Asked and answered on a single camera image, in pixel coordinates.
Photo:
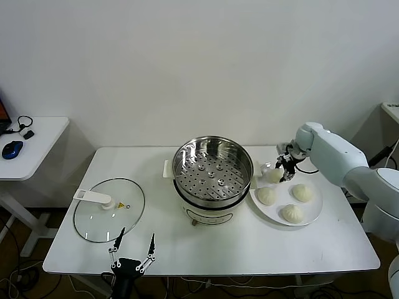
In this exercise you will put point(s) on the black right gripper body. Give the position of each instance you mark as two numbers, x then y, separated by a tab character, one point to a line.
290	160

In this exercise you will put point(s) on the white round plate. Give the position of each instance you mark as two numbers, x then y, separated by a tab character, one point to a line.
311	208

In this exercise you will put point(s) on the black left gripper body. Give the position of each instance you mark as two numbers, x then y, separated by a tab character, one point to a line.
124	277

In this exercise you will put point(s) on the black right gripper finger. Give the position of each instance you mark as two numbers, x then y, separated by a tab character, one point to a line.
278	164
289	174

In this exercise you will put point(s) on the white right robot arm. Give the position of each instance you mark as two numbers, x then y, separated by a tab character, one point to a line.
336	152

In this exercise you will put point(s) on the small black device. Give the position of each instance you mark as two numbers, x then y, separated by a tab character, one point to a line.
29	135

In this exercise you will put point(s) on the large white table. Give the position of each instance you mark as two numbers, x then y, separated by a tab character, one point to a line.
218	252

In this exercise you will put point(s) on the steel perforated steamer basket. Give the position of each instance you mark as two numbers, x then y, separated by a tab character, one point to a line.
232	191

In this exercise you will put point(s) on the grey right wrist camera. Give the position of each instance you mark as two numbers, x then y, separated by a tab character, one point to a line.
284	147

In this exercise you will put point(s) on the laptop with red screen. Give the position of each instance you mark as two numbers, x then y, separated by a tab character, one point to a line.
3	124

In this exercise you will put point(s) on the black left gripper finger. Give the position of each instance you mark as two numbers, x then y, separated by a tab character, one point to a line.
151	249
115	247

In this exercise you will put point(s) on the small white side table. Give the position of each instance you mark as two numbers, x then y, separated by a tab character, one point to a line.
40	149

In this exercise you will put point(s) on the blue computer mouse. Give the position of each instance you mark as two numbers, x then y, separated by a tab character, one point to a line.
12	149

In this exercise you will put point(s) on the white electric cooking pot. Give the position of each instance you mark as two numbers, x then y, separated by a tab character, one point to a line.
205	215

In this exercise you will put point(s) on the white steamed baozi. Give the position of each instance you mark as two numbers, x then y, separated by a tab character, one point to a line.
266	197
273	176
301	192
291	215

